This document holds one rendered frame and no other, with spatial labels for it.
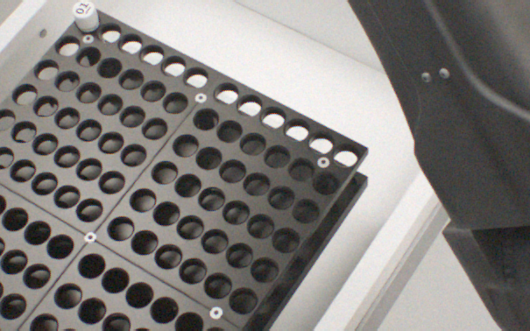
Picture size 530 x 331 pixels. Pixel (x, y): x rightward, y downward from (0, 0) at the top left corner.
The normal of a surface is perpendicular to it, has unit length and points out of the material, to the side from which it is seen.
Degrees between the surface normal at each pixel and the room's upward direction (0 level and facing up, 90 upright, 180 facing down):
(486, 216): 77
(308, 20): 90
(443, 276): 0
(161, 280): 0
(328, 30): 90
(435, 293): 0
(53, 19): 90
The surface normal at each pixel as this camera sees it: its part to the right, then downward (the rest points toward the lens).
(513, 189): -0.59, 0.59
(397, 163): -0.07, -0.50
